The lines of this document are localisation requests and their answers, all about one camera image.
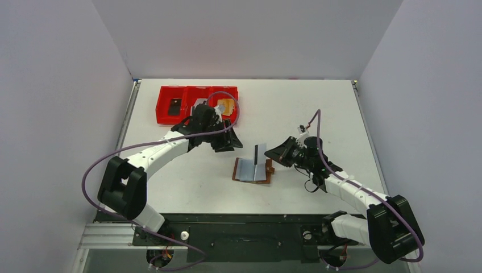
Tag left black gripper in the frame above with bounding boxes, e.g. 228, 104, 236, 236
202, 119, 242, 153

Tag white card magnetic stripe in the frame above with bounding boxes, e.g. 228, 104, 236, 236
254, 144, 259, 166

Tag brown leather card holder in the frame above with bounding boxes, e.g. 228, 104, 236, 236
232, 143, 275, 184

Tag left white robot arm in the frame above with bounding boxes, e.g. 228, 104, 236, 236
97, 104, 243, 245

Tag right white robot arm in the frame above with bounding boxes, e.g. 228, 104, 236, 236
264, 136, 425, 264

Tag yellow card holder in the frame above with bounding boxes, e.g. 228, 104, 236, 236
218, 98, 235, 116

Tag white cards in bin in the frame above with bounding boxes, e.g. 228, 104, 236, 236
193, 98, 207, 107

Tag black card holder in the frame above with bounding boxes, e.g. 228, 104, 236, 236
168, 98, 182, 117

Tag red right bin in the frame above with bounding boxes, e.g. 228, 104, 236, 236
208, 86, 239, 123

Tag red bin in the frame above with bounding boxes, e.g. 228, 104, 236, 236
183, 86, 211, 116
208, 86, 239, 123
155, 86, 186, 125

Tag red middle bin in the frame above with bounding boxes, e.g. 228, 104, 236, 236
183, 86, 211, 116

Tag red left bin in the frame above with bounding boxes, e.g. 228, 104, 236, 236
155, 86, 186, 125

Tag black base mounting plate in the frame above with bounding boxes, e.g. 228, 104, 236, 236
94, 213, 377, 264

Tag aluminium frame rail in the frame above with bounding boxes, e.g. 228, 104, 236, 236
78, 223, 187, 250

